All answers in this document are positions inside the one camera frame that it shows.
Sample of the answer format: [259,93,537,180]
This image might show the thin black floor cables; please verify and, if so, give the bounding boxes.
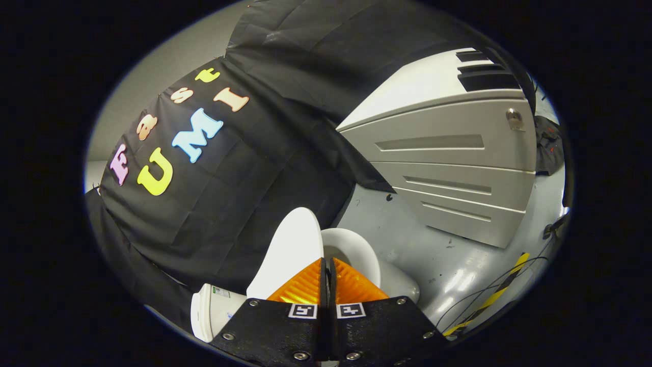
[436,255,553,332]

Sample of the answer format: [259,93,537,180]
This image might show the yellow black striped floor strip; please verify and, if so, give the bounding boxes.
[443,252,530,337]

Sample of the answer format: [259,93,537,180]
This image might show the black backdrop cloth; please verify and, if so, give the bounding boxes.
[84,0,535,332]

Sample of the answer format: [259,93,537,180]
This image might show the white toilet lid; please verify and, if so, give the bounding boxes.
[247,207,324,300]

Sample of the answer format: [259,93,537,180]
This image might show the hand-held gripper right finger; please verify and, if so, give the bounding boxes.
[329,257,449,367]

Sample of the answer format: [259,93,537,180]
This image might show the white toilet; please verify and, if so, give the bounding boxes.
[191,228,421,343]

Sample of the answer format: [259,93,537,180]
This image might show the white drawer cabinet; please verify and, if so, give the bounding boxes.
[336,47,536,249]

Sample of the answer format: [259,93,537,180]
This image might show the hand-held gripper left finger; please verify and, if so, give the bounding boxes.
[209,257,329,367]

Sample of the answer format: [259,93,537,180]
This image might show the dark cloth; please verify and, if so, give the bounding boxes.
[534,115,566,176]

